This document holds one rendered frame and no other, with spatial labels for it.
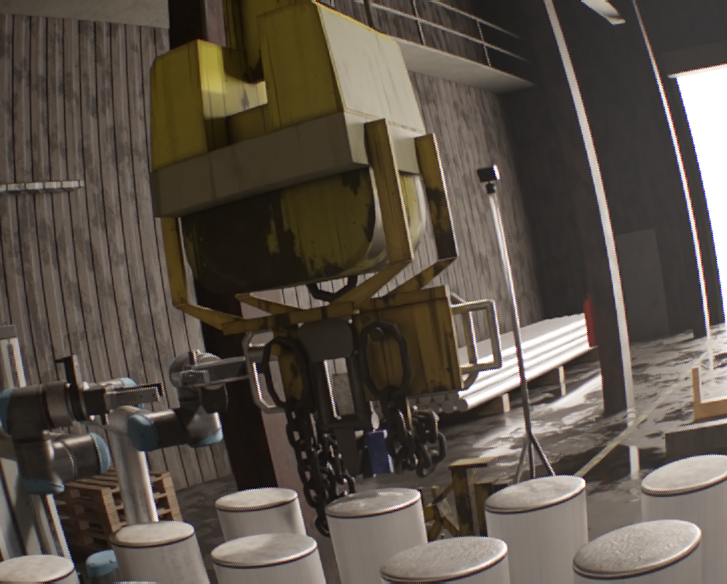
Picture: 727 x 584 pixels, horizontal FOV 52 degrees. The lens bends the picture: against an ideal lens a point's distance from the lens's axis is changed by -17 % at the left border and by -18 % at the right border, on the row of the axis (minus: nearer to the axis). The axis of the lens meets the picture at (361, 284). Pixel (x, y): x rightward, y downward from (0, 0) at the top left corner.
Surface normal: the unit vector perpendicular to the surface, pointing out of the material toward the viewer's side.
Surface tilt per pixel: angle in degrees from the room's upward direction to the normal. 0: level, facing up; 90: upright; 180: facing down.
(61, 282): 90
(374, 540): 90
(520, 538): 90
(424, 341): 90
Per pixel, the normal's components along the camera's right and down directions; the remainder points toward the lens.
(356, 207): -0.41, 0.05
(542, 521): -0.07, -0.01
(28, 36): 0.80, -0.15
